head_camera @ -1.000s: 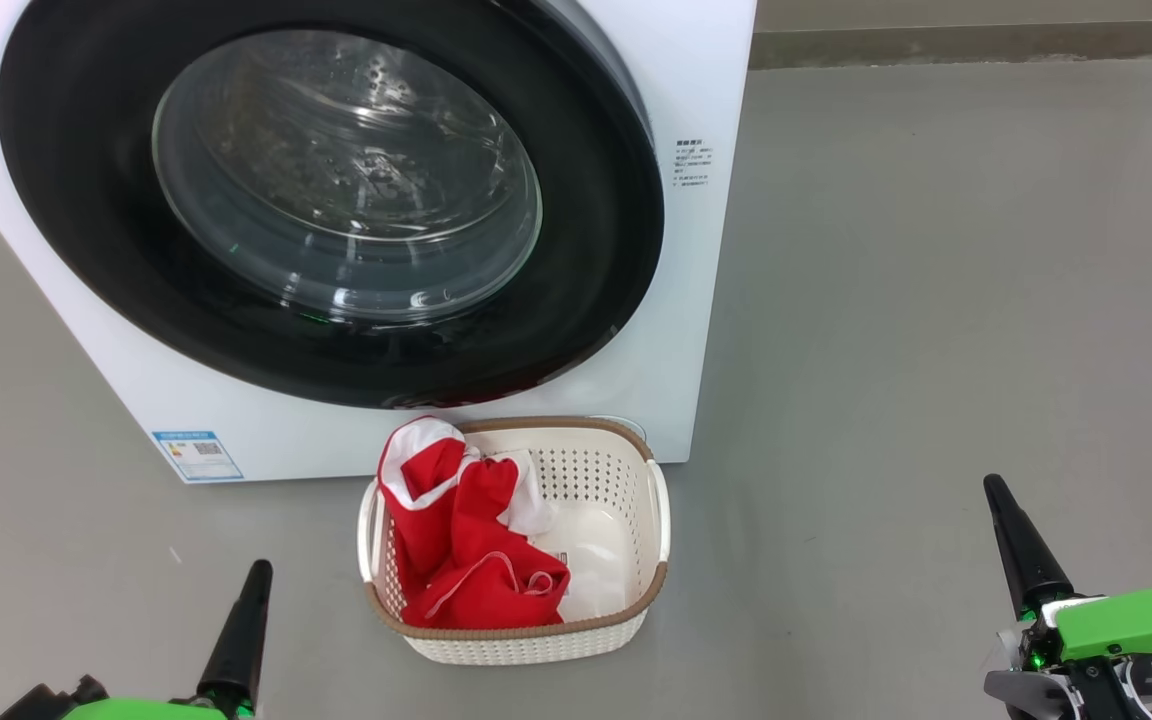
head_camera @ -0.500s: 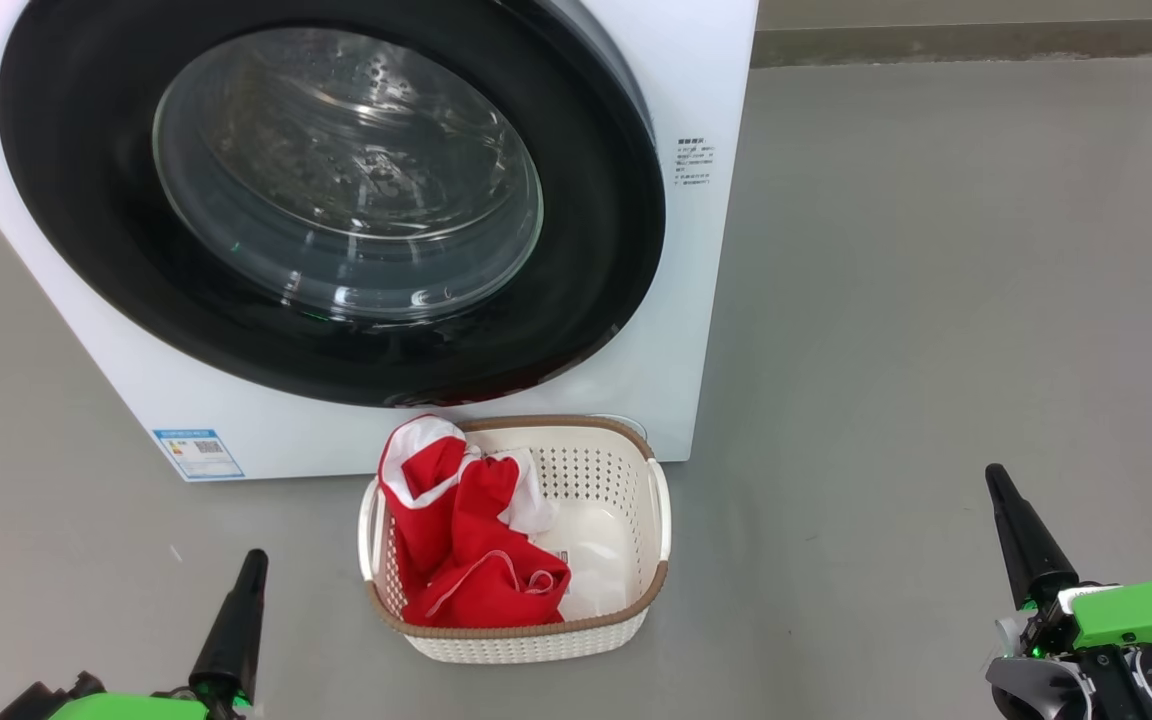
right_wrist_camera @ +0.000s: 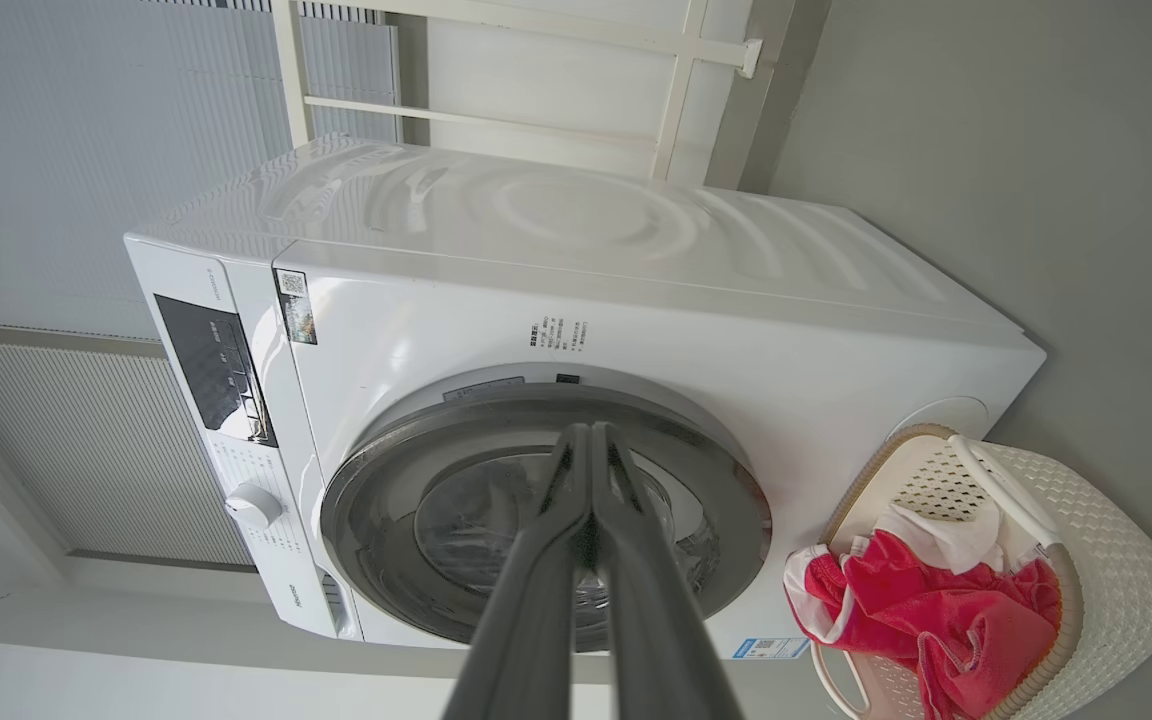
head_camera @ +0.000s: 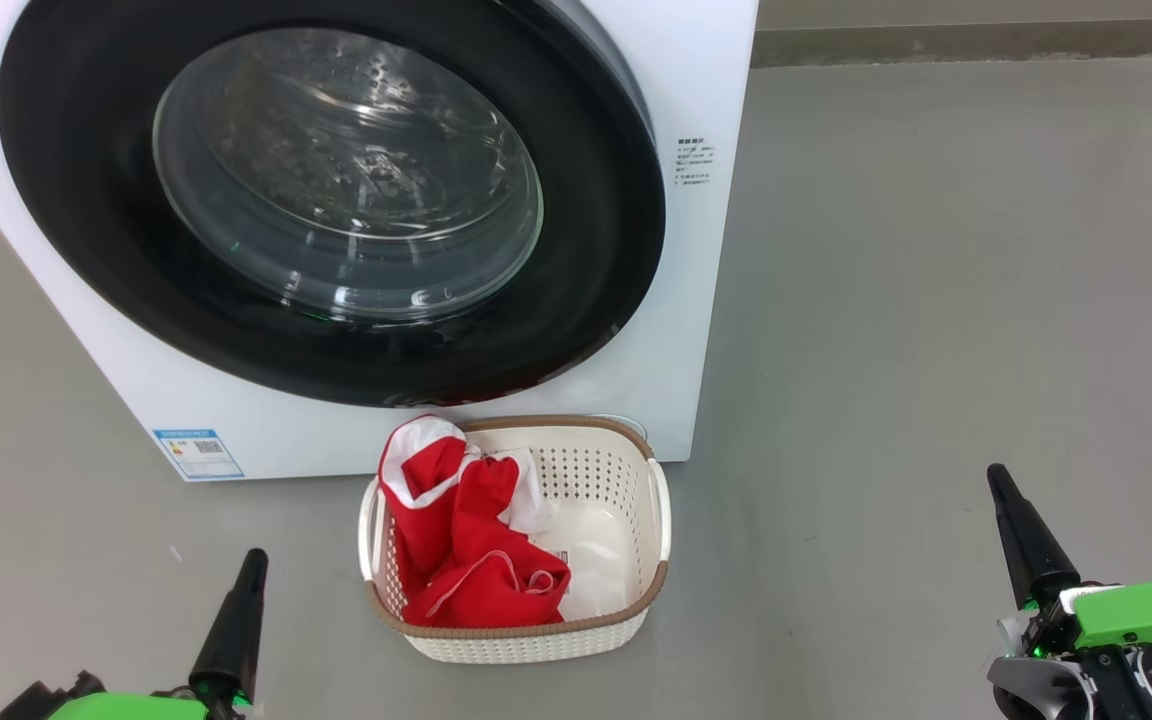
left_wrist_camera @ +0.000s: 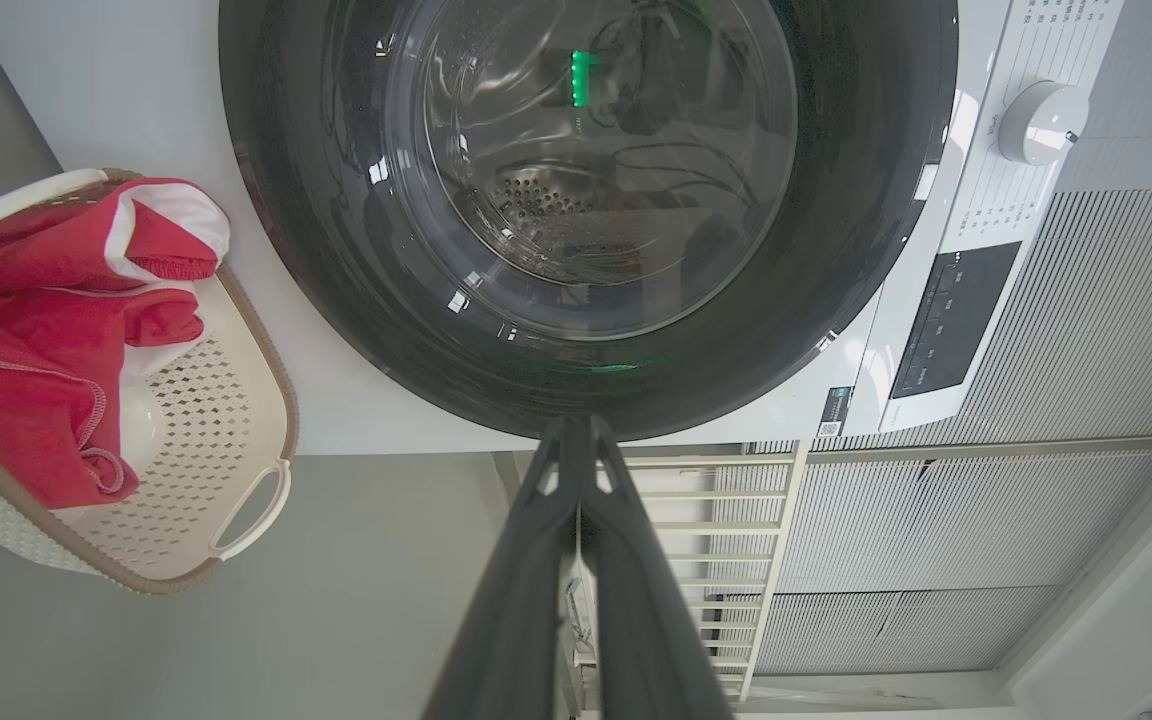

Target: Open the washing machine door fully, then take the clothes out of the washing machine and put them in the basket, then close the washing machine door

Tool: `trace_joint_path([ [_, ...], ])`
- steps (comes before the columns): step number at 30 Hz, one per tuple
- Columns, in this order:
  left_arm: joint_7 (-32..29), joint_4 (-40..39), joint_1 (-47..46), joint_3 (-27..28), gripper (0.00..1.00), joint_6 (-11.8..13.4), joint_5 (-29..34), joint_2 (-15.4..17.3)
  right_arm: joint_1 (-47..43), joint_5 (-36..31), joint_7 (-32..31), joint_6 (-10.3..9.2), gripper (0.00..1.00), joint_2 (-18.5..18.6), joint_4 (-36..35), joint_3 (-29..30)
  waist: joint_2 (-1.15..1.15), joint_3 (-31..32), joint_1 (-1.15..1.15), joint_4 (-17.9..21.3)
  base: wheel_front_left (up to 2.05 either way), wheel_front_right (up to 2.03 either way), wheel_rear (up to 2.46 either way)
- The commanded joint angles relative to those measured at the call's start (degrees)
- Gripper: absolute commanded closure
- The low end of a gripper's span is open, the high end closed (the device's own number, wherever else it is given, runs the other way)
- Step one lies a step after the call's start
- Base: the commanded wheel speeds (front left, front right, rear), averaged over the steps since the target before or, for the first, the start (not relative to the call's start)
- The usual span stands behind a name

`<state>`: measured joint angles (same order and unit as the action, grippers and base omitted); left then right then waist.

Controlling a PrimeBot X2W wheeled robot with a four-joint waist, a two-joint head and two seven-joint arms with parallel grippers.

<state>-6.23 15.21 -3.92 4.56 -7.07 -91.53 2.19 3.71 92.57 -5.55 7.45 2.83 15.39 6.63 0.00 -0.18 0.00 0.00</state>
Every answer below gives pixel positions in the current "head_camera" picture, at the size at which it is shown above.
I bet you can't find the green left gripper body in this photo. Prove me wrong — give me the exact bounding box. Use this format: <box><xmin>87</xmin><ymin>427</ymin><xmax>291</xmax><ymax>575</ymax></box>
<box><xmin>0</xmin><ymin>670</ymin><xmax>257</xmax><ymax>720</ymax></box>

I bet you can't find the red and white garment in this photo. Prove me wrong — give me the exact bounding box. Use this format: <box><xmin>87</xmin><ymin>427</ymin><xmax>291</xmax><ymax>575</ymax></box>
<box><xmin>378</xmin><ymin>415</ymin><xmax>572</xmax><ymax>629</ymax></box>

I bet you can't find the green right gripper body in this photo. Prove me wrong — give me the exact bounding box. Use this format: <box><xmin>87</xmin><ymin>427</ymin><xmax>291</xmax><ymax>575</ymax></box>
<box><xmin>986</xmin><ymin>558</ymin><xmax>1152</xmax><ymax>720</ymax></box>

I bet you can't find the dark grey round washer door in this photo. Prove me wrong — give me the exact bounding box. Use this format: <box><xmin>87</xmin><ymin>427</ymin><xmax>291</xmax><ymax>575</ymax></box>
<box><xmin>0</xmin><ymin>0</ymin><xmax>667</xmax><ymax>409</ymax></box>

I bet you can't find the blue energy label sticker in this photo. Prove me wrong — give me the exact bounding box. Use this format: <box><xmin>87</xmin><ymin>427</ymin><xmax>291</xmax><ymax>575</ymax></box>
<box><xmin>153</xmin><ymin>429</ymin><xmax>245</xmax><ymax>481</ymax></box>

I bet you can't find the cream perforated laundry basket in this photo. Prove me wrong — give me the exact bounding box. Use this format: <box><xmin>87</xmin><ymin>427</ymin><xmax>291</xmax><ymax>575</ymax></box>
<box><xmin>358</xmin><ymin>415</ymin><xmax>672</xmax><ymax>665</ymax></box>

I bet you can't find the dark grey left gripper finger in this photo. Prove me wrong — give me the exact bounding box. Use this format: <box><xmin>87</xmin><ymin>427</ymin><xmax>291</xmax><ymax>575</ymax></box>
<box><xmin>188</xmin><ymin>549</ymin><xmax>258</xmax><ymax>697</ymax></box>
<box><xmin>223</xmin><ymin>549</ymin><xmax>269</xmax><ymax>697</ymax></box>

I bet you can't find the white front-load washing machine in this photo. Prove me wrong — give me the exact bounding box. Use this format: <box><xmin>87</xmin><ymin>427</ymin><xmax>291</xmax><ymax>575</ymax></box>
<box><xmin>0</xmin><ymin>0</ymin><xmax>759</xmax><ymax>483</ymax></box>

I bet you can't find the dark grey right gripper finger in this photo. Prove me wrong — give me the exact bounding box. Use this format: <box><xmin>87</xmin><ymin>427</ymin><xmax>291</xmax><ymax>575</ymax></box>
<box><xmin>987</xmin><ymin>464</ymin><xmax>1048</xmax><ymax>609</ymax></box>
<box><xmin>996</xmin><ymin>464</ymin><xmax>1082</xmax><ymax>599</ymax></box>

